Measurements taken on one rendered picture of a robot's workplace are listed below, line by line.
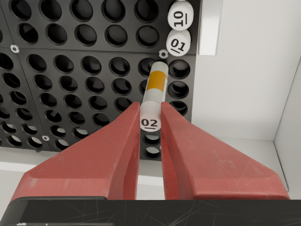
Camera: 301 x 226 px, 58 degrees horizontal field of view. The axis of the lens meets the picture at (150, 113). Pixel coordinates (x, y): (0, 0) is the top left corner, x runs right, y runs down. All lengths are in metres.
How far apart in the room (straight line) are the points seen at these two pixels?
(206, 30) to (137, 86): 0.07
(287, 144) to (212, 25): 0.12
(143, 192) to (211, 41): 0.33
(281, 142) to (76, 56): 0.19
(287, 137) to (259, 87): 0.05
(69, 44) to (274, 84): 0.16
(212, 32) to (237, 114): 0.09
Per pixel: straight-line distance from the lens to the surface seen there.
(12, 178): 0.44
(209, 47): 0.21
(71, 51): 0.17
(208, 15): 0.20
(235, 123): 0.27
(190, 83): 0.17
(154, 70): 0.15
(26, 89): 0.21
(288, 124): 0.25
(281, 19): 0.23
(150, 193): 0.48
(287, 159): 0.25
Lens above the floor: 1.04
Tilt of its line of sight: 52 degrees down
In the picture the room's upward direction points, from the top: 166 degrees counter-clockwise
